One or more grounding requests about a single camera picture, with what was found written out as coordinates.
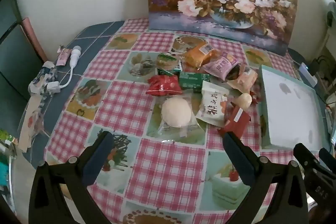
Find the beige snack packet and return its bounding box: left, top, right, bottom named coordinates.
left=226, top=64, right=259, bottom=95

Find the beige paper strip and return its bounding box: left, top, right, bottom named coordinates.
left=18, top=94, right=44, bottom=152

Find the white electronic device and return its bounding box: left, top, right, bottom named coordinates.
left=299, top=63, right=318, bottom=87

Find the black cable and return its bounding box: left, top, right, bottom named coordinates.
left=312, top=55, right=336, bottom=78

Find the white round bun packet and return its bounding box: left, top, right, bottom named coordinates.
left=147, top=94, right=207, bottom=139

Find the purple snack packet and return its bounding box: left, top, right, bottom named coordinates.
left=202, top=53, right=240, bottom=80

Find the green cupcake packet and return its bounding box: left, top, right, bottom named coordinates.
left=156, top=53, right=180, bottom=71

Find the white cable adapter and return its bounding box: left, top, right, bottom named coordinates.
left=51, top=46, right=82, bottom=93

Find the orange bread packet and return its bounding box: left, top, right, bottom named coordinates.
left=184, top=42, right=221, bottom=68

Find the white printed snack packet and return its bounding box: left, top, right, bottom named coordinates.
left=196, top=81, right=230, bottom=126

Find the white box with teal rim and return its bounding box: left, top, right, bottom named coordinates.
left=259, top=64, right=327, bottom=152

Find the small pink packet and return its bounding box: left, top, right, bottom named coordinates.
left=56, top=46, right=73, bottom=67

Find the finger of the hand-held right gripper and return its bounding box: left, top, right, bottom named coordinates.
left=293, top=143, right=320, bottom=178
left=319, top=148, right=336, bottom=172

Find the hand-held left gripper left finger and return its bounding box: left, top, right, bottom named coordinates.
left=29, top=131, right=114, bottom=224

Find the checkered picture tablecloth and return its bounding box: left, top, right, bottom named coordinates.
left=43, top=18, right=328, bottom=224

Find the red snack packet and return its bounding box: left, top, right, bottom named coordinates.
left=146, top=74, right=183, bottom=97

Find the dark teal panel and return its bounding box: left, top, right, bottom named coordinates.
left=0, top=0, right=48, bottom=102

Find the dark red labelled packet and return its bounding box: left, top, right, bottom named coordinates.
left=218, top=106, right=251, bottom=141

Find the crumpled blue white wrapper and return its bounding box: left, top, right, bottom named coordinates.
left=28, top=61, right=60, bottom=96

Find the pink board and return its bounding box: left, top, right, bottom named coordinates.
left=21, top=18, right=49, bottom=62

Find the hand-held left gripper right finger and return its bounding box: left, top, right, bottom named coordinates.
left=222, top=131, right=308, bottom=224

